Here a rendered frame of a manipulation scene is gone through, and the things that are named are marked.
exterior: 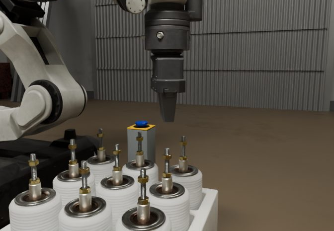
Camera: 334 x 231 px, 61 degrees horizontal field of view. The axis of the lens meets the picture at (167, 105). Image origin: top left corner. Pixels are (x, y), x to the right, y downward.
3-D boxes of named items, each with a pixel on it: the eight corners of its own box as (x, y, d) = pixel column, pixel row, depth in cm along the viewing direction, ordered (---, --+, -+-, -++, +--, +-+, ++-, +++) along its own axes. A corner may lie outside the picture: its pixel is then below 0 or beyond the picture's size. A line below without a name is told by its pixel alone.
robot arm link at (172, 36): (197, 93, 51) (199, 24, 49) (144, 93, 49) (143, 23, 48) (182, 87, 63) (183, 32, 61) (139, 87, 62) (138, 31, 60)
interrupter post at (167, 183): (167, 188, 61) (167, 173, 61) (175, 192, 59) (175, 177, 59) (159, 191, 60) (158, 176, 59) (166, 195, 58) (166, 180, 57)
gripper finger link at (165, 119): (160, 121, 55) (160, 90, 55) (176, 121, 56) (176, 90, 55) (161, 123, 54) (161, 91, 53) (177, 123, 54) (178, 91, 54)
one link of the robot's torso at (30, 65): (35, 134, 89) (-38, 20, 94) (73, 124, 105) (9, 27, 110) (64, 107, 83) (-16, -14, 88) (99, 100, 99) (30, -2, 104)
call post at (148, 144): (128, 219, 94) (126, 128, 90) (137, 209, 101) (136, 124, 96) (147, 223, 92) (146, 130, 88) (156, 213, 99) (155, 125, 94)
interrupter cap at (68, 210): (54, 213, 51) (54, 209, 51) (84, 195, 57) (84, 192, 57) (86, 224, 47) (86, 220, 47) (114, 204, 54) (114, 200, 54)
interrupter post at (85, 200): (76, 210, 52) (75, 193, 51) (85, 204, 54) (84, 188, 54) (86, 213, 51) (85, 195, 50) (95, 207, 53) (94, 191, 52)
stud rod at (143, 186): (145, 212, 48) (145, 170, 47) (140, 212, 48) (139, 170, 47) (146, 209, 49) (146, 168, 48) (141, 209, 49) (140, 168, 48)
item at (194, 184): (166, 225, 78) (166, 163, 76) (201, 228, 77) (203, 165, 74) (161, 247, 69) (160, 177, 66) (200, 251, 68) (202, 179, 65)
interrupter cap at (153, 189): (169, 181, 65) (169, 178, 65) (192, 192, 59) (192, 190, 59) (141, 190, 60) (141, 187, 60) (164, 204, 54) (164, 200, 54)
